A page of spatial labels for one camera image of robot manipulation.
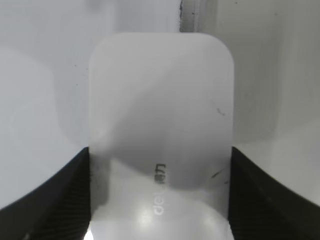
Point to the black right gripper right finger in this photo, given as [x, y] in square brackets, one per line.
[261, 208]

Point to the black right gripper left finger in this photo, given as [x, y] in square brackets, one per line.
[59, 209]

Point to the white whiteboard eraser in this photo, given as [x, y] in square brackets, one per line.
[160, 137]

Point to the white whiteboard with grey frame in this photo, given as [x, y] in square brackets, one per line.
[45, 52]

